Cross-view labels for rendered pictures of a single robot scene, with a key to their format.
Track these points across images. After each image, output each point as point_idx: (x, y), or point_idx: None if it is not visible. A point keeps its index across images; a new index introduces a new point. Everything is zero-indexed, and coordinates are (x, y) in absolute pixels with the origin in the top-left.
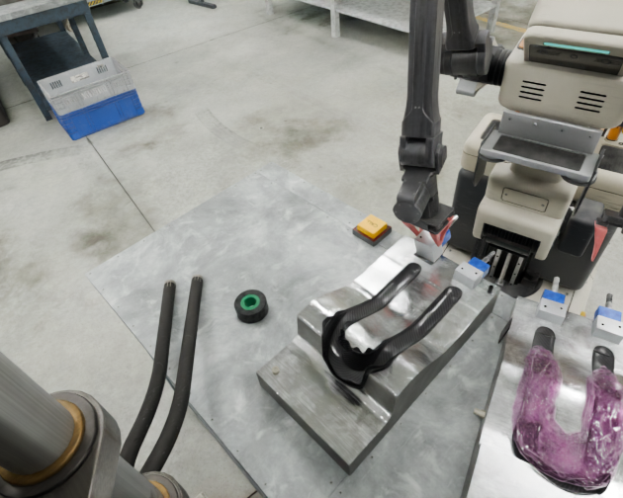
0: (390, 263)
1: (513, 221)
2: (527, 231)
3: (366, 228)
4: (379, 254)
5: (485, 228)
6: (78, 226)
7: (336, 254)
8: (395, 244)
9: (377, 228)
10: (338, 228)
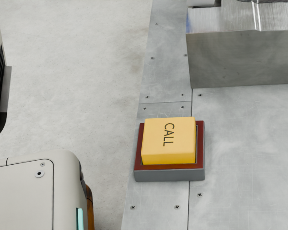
0: (265, 16)
1: None
2: None
3: (191, 132)
4: (214, 116)
5: None
6: None
7: (282, 164)
8: (222, 29)
9: (175, 120)
10: (213, 211)
